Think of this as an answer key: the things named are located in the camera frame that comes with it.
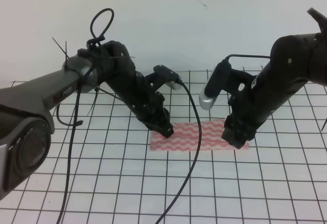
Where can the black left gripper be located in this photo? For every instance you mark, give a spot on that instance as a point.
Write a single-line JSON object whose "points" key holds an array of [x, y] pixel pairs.
{"points": [[131, 87]]}

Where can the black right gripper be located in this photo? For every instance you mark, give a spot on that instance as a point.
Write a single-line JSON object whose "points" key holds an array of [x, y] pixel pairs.
{"points": [[294, 61]]}

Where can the pink wavy striped towel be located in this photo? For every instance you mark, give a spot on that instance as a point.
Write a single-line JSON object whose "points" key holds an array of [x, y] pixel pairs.
{"points": [[186, 135]]}

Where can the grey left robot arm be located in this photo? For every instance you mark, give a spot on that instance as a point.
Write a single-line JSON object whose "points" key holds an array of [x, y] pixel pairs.
{"points": [[26, 120]]}

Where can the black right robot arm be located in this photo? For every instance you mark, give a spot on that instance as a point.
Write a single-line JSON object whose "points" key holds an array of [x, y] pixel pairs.
{"points": [[321, 20]]}

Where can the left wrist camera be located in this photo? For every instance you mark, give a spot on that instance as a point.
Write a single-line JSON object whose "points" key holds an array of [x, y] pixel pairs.
{"points": [[163, 76]]}

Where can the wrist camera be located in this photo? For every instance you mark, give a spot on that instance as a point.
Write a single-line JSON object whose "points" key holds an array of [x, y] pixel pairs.
{"points": [[223, 77], [163, 76]]}

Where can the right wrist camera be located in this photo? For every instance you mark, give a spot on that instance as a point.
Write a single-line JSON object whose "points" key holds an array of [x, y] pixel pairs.
{"points": [[223, 77]]}

